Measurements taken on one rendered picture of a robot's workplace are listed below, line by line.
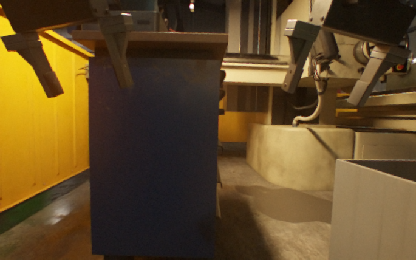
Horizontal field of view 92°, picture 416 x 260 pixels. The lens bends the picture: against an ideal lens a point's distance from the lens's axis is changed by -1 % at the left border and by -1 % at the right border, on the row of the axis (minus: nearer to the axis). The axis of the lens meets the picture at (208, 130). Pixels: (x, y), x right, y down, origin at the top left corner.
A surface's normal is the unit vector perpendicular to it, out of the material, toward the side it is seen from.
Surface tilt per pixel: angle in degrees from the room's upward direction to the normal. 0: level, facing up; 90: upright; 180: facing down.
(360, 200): 90
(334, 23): 113
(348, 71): 90
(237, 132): 90
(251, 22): 90
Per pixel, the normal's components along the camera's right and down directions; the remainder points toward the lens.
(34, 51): 0.99, -0.09
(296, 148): -0.46, 0.05
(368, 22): 0.07, 0.46
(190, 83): 0.00, 0.07
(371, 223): -1.00, -0.02
